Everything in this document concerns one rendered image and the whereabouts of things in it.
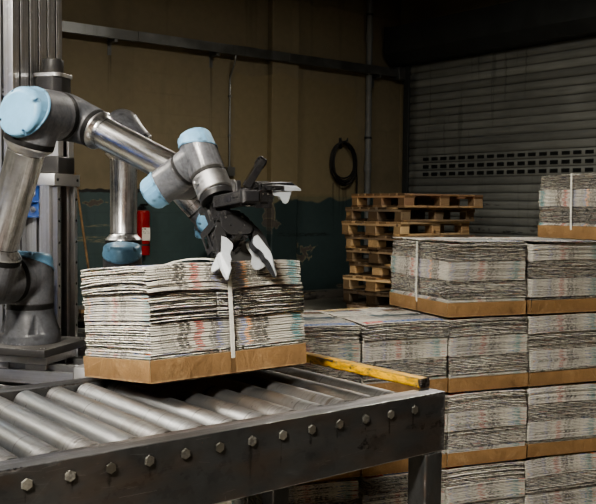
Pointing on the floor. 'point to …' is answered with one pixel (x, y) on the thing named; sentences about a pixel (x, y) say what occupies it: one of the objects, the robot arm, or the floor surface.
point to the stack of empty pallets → (444, 203)
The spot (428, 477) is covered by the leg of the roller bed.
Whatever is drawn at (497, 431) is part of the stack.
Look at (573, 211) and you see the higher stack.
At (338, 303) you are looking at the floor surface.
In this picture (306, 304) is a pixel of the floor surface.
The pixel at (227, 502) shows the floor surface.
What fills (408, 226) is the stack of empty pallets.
